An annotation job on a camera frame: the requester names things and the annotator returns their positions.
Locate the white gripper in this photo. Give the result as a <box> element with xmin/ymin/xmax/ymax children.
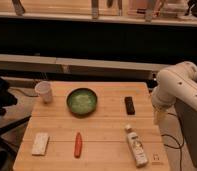
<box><xmin>154</xmin><ymin>105</ymin><xmax>167</xmax><ymax>125</ymax></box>

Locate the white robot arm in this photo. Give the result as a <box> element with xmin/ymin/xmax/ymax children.
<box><xmin>151</xmin><ymin>61</ymin><xmax>197</xmax><ymax>124</ymax></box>

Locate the white sponge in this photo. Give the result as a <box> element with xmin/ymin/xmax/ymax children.
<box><xmin>31</xmin><ymin>133</ymin><xmax>49</xmax><ymax>156</ymax></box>

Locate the white lotion bottle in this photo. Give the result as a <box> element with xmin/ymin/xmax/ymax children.
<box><xmin>125</xmin><ymin>125</ymin><xmax>148</xmax><ymax>168</ymax></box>

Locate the green bowl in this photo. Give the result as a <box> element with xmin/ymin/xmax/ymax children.
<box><xmin>66</xmin><ymin>88</ymin><xmax>97</xmax><ymax>117</ymax></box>

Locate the orange carrot toy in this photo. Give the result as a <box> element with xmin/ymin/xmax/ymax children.
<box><xmin>74</xmin><ymin>132</ymin><xmax>82</xmax><ymax>158</ymax></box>

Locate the white paper cup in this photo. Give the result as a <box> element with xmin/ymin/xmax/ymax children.
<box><xmin>34</xmin><ymin>81</ymin><xmax>53</xmax><ymax>103</ymax></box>

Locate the black office chair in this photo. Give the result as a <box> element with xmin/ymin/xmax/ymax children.
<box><xmin>0</xmin><ymin>77</ymin><xmax>30</xmax><ymax>169</ymax></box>

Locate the black cable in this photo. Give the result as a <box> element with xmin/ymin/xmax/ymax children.
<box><xmin>160</xmin><ymin>111</ymin><xmax>185</xmax><ymax>171</ymax></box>

